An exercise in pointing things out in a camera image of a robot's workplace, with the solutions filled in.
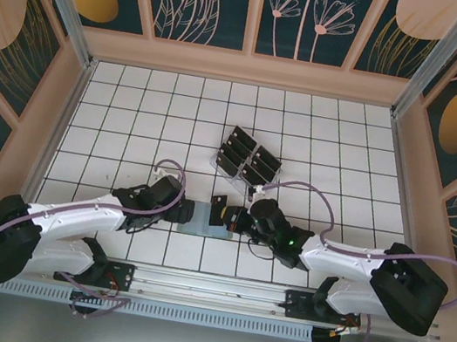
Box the green card holder wallet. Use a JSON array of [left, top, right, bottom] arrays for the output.
[[176, 197, 247, 245]]

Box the black VIP credit card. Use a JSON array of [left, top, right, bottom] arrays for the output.
[[226, 133, 258, 154], [211, 151, 242, 174], [241, 160, 274, 181], [230, 124, 264, 146], [235, 167, 268, 189], [254, 143, 285, 166], [218, 141, 249, 162], [249, 152, 280, 173], [205, 193, 230, 229]]

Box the clear acrylic card display stand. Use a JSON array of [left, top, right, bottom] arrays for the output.
[[202, 120, 290, 202]]

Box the thin black cable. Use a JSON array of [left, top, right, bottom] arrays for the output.
[[241, 234, 288, 265]]

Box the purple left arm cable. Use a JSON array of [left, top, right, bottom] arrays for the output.
[[0, 129, 194, 333]]

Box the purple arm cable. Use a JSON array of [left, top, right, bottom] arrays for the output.
[[0, 129, 194, 333], [231, 174, 457, 342]]

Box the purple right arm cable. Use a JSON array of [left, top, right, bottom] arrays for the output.
[[231, 174, 457, 342]]

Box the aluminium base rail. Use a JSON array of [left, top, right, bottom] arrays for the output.
[[100, 257, 365, 335]]

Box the red black wire bundle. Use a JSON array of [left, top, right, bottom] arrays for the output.
[[98, 272, 125, 300], [330, 319, 362, 339]]

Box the grey slotted cable duct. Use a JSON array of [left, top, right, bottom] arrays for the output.
[[0, 271, 317, 342]]

